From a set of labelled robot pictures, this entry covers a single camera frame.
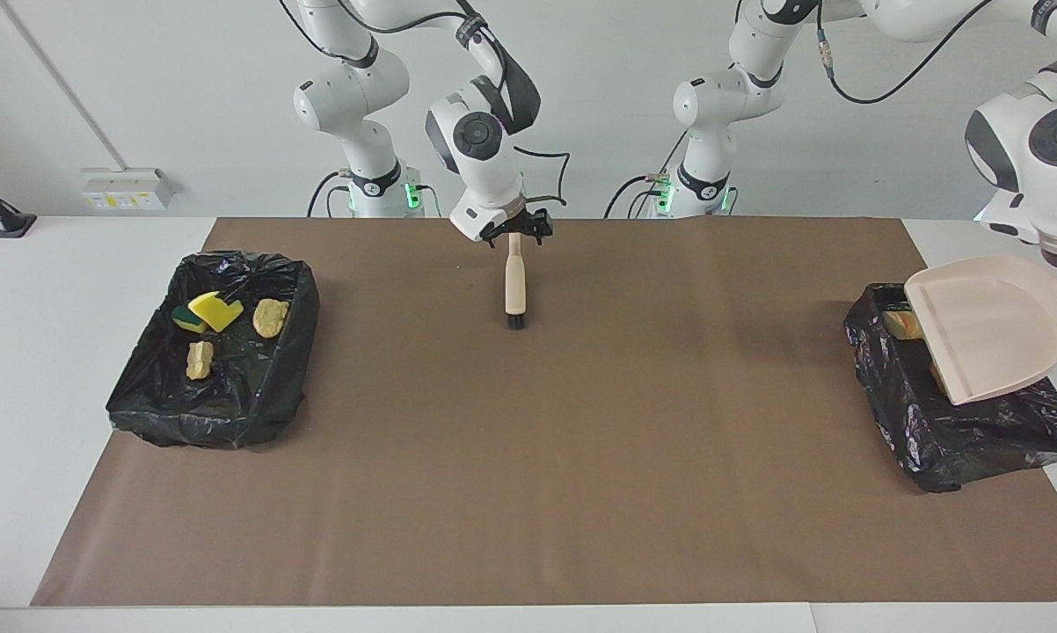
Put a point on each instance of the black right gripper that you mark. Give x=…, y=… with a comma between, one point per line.
x=513, y=225

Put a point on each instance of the beige hand brush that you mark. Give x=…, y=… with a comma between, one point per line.
x=514, y=281

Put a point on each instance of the pale pink plastic dustpan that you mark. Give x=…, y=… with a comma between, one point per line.
x=995, y=330

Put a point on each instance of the beige stone chunk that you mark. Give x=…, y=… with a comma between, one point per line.
x=903, y=325
x=270, y=317
x=200, y=360

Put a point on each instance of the yellow sponge piece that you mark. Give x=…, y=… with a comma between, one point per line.
x=216, y=310
x=185, y=323

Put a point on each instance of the black bag lined bin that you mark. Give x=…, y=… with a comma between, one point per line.
x=959, y=440
x=238, y=404

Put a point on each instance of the brown table mat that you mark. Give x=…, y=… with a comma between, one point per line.
x=528, y=545

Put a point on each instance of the black clamp stand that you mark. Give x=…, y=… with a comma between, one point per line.
x=5, y=220

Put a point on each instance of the white wall socket box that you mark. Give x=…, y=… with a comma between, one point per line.
x=128, y=189

